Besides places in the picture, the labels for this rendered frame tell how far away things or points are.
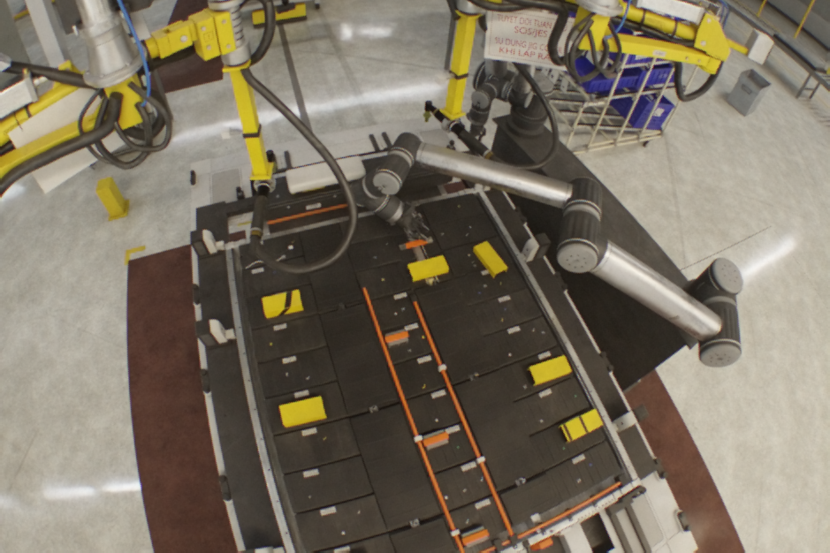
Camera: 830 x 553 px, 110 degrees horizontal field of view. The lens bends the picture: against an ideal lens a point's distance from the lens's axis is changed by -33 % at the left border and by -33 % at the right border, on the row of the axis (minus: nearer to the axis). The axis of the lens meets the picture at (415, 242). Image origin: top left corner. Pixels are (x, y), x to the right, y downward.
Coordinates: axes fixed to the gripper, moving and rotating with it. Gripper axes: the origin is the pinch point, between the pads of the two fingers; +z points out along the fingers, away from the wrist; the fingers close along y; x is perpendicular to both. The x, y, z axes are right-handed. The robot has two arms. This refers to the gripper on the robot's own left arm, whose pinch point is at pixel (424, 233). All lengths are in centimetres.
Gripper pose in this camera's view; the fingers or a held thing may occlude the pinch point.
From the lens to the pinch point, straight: 188.0
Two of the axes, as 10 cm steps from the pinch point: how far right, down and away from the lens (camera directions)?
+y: -1.3, 7.9, -6.0
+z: 7.1, 5.0, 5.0
